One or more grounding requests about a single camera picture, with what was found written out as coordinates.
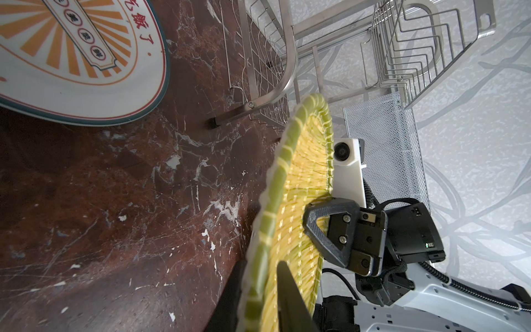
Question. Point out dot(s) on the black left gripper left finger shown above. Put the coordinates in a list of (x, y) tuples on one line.
[(224, 317)]

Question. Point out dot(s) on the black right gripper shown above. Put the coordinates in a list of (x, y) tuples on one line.
[(411, 238)]

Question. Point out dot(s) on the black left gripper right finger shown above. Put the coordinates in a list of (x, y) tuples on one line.
[(292, 312)]

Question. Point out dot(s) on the yellow woven bamboo plate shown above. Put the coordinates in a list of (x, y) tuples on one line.
[(301, 174)]

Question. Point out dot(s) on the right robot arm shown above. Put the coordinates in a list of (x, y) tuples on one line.
[(474, 307)]

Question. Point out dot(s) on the stainless steel dish rack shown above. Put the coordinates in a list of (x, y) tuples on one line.
[(344, 49)]

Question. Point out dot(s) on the small orange sunburst plate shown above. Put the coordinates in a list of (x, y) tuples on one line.
[(86, 63)]

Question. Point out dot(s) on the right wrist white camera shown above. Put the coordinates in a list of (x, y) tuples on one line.
[(348, 163)]

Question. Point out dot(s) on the white wire mesh basket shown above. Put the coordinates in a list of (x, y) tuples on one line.
[(393, 159)]

